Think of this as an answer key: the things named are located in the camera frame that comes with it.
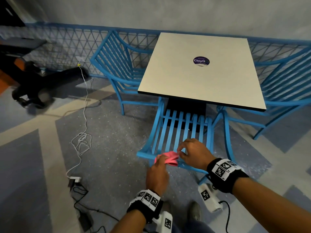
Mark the person's left hand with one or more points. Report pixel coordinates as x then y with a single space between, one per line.
156 175

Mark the person's right hand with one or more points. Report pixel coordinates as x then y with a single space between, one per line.
198 154

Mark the person's right thumb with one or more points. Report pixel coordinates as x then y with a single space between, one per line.
183 157

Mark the person's left fingers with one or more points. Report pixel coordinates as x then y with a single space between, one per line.
161 158

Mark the pink cloth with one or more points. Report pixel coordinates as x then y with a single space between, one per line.
171 157

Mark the person's left forearm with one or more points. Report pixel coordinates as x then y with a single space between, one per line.
128 223

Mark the person's right forearm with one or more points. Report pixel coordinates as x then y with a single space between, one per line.
272 206

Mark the blue slatted metal chair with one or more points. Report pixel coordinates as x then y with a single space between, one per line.
116 63
170 129
284 87

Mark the black marker wristband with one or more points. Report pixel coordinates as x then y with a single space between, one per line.
145 202
226 175

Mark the person's grey shoe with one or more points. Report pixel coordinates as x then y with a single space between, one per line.
195 211

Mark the person's dark trousers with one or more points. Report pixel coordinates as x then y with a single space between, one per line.
192 228

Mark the white square table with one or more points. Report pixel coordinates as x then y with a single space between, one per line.
201 77

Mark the white power adapter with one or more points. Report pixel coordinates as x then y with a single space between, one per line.
75 179

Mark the black power brick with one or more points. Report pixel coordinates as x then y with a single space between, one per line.
85 220

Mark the round purple sticker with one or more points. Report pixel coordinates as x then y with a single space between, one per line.
201 61

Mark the blue lattice fence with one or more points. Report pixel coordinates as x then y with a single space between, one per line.
60 46

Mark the orange panel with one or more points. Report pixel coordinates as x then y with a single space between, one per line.
7 75

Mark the dark desk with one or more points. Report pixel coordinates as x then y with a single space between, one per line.
19 43

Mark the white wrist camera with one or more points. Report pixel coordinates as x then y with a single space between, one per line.
209 196
164 222

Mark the white wall socket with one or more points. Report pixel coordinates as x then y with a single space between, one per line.
80 59

